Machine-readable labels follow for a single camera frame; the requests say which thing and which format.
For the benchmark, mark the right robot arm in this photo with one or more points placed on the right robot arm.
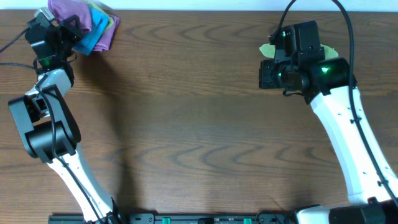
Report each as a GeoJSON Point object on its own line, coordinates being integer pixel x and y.
{"type": "Point", "coordinates": [300, 65]}

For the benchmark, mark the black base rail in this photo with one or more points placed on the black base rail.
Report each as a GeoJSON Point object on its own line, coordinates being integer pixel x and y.
{"type": "Point", "coordinates": [262, 218]}

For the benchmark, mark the purple microfiber cloth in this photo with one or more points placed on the purple microfiber cloth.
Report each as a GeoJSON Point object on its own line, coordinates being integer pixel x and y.
{"type": "Point", "coordinates": [63, 9]}

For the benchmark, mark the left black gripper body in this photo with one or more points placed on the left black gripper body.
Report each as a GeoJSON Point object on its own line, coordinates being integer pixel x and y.
{"type": "Point", "coordinates": [64, 42]}

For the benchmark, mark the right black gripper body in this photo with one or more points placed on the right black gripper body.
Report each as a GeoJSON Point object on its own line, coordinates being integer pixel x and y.
{"type": "Point", "coordinates": [275, 76]}

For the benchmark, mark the crumpled green cloth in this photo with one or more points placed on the crumpled green cloth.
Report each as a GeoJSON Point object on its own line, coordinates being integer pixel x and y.
{"type": "Point", "coordinates": [268, 51]}

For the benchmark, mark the folded blue cloth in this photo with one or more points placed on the folded blue cloth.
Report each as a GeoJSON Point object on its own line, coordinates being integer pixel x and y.
{"type": "Point", "coordinates": [99, 21]}

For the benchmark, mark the folded purple cloth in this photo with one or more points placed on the folded purple cloth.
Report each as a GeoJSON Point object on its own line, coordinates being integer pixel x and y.
{"type": "Point", "coordinates": [105, 40]}

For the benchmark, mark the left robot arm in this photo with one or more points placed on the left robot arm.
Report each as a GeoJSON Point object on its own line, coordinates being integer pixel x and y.
{"type": "Point", "coordinates": [45, 124]}

